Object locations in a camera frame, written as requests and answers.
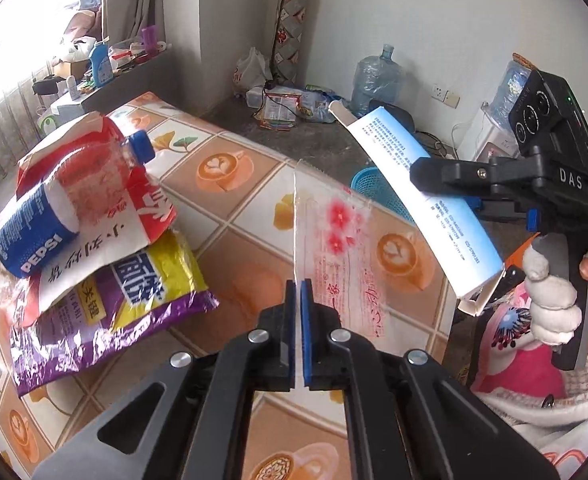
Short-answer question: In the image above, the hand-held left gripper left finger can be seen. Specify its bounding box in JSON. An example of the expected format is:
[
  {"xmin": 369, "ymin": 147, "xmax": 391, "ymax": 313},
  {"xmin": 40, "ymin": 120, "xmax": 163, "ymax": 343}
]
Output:
[{"xmin": 31, "ymin": 280, "xmax": 297, "ymax": 480}]

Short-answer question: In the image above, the person's right hand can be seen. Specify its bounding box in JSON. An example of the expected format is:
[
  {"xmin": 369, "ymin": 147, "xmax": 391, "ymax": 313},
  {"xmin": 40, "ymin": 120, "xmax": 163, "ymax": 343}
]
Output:
[{"xmin": 521, "ymin": 241, "xmax": 588, "ymax": 346}]

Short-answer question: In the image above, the white water dispenser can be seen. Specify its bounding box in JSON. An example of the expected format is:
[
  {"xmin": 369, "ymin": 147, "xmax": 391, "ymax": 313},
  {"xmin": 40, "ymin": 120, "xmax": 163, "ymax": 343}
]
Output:
[{"xmin": 461, "ymin": 102, "xmax": 522, "ymax": 161}]

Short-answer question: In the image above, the blue plastic basket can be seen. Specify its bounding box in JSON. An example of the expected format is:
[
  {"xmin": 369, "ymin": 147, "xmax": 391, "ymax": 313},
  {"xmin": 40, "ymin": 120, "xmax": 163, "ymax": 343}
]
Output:
[{"xmin": 350, "ymin": 166, "xmax": 417, "ymax": 223}]

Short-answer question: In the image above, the white wall socket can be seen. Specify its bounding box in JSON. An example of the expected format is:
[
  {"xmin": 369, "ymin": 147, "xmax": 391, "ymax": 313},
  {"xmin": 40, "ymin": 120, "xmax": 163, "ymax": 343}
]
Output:
[{"xmin": 431, "ymin": 84, "xmax": 461, "ymax": 108}]

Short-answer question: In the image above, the rolled patterned mat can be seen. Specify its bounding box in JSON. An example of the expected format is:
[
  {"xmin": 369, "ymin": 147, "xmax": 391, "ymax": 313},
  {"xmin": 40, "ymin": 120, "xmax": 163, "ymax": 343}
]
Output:
[{"xmin": 270, "ymin": 0, "xmax": 319, "ymax": 83}]

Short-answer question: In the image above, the white black plastic bag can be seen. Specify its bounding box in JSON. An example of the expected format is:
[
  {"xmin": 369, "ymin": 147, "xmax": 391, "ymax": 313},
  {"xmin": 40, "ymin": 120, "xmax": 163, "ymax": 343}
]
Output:
[{"xmin": 54, "ymin": 37, "xmax": 97, "ymax": 68}]

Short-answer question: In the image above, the white green paper bag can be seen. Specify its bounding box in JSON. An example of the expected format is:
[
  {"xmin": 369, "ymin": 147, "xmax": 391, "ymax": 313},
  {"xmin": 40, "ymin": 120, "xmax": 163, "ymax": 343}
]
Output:
[{"xmin": 36, "ymin": 107, "xmax": 67, "ymax": 136}]

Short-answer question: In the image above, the white blue medicine box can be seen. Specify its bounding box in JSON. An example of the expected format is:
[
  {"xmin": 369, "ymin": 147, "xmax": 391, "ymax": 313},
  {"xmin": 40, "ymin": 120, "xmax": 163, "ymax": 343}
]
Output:
[{"xmin": 329, "ymin": 100, "xmax": 505, "ymax": 317}]

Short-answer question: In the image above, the blue detergent bottle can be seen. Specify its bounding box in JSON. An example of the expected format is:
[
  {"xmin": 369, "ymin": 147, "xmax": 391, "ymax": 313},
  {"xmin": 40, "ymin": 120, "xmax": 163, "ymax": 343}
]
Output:
[{"xmin": 88, "ymin": 37, "xmax": 113, "ymax": 86}]

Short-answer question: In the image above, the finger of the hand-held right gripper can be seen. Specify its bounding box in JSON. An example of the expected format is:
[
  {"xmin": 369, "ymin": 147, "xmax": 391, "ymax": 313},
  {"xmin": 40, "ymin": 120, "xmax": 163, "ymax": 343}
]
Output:
[
  {"xmin": 409, "ymin": 157, "xmax": 506, "ymax": 197},
  {"xmin": 474, "ymin": 195, "xmax": 541, "ymax": 234}
]

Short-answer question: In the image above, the clear wrapper with red print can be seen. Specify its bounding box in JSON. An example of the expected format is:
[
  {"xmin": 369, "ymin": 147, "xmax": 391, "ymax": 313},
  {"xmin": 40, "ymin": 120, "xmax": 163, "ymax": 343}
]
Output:
[{"xmin": 291, "ymin": 160, "xmax": 389, "ymax": 341}]

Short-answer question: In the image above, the purple yellow snack bag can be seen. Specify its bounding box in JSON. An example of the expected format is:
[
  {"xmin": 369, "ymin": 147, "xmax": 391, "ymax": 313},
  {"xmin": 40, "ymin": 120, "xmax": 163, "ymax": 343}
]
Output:
[{"xmin": 11, "ymin": 227, "xmax": 219, "ymax": 398}]

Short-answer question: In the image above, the pink patterned garment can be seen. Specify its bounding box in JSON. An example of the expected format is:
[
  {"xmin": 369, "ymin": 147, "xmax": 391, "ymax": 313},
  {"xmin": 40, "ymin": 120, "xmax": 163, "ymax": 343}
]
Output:
[{"xmin": 474, "ymin": 280, "xmax": 575, "ymax": 401}]

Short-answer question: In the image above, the blue dispenser water bottle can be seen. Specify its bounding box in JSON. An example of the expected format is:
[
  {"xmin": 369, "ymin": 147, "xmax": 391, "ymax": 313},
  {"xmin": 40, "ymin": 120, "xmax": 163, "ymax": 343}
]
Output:
[{"xmin": 489, "ymin": 54, "xmax": 537, "ymax": 126}]

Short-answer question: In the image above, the red white paper bag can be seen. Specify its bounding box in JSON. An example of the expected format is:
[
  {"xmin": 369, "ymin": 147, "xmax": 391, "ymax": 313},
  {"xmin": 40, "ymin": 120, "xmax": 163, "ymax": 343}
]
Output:
[{"xmin": 16, "ymin": 112, "xmax": 179, "ymax": 328}]

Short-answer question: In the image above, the clear water jug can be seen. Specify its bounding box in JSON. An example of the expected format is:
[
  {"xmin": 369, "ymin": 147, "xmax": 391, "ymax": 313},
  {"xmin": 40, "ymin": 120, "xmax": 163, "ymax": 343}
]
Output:
[{"xmin": 350, "ymin": 44, "xmax": 405, "ymax": 116}]

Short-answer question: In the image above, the grey cabinet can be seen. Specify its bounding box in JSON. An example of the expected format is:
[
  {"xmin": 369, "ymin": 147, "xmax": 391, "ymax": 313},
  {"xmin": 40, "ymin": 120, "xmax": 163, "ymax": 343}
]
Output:
[{"xmin": 48, "ymin": 52, "xmax": 182, "ymax": 126}]

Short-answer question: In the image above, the pile of plastic packets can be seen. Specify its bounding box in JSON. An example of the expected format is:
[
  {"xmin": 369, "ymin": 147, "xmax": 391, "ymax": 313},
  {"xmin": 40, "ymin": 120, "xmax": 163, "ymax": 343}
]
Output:
[{"xmin": 246, "ymin": 85, "xmax": 347, "ymax": 133}]

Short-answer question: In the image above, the blue label plastic bottle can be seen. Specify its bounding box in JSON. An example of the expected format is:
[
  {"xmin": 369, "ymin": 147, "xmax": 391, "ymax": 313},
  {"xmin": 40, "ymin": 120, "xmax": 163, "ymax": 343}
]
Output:
[{"xmin": 0, "ymin": 130, "xmax": 155, "ymax": 278}]

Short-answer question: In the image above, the black rice cooker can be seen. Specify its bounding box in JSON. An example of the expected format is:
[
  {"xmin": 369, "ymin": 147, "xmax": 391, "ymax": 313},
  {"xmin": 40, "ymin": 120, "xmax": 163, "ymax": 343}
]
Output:
[{"xmin": 371, "ymin": 104, "xmax": 417, "ymax": 136}]

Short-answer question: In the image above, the cardboard box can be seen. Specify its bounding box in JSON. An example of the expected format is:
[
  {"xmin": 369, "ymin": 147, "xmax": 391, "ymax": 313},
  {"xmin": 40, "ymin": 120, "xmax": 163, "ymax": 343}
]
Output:
[{"xmin": 54, "ymin": 57, "xmax": 92, "ymax": 78}]

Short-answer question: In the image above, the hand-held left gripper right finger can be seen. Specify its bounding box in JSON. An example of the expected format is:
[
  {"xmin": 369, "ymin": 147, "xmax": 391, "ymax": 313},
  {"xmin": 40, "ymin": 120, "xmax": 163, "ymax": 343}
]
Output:
[{"xmin": 299, "ymin": 280, "xmax": 562, "ymax": 480}]

